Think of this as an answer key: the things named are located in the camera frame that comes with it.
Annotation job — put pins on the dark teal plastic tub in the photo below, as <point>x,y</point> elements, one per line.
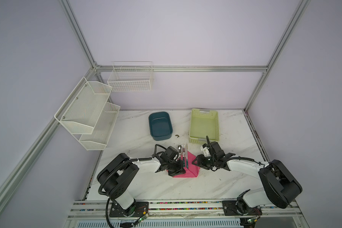
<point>160,126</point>

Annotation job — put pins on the white mesh two-tier shelf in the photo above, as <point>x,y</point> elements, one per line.
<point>88,115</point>

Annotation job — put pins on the knife with teal handle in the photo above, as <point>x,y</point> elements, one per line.
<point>186,156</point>

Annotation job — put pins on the fork with teal handle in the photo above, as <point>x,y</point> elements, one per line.
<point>183,164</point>

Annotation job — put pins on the spoon with teal handle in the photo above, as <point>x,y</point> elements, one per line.
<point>181,152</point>

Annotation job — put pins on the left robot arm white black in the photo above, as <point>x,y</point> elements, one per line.
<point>116,177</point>

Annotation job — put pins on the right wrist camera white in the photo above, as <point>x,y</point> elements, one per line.
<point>205,149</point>

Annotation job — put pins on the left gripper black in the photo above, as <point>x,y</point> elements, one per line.
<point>180,169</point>

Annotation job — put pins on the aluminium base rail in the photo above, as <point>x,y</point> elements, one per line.
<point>178,209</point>

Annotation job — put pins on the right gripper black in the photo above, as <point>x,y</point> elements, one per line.
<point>200,161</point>

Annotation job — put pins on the pink paper napkin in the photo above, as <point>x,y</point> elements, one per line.
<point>192,171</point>

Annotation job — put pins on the white wire wall basket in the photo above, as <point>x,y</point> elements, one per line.
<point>131,76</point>

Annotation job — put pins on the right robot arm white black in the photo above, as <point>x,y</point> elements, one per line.
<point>279,186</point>

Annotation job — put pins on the light green perforated basket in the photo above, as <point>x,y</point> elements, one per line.
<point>204,123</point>

